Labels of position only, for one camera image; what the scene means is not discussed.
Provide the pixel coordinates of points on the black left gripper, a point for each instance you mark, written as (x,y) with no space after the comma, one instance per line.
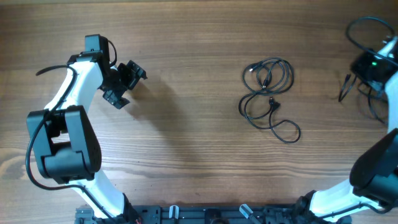
(132,78)

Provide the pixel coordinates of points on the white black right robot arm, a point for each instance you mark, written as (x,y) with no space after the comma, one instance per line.
(372,183)

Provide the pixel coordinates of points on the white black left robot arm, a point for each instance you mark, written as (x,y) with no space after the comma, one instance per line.
(63,151)

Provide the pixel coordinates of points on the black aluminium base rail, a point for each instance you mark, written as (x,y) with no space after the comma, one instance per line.
(278,214)

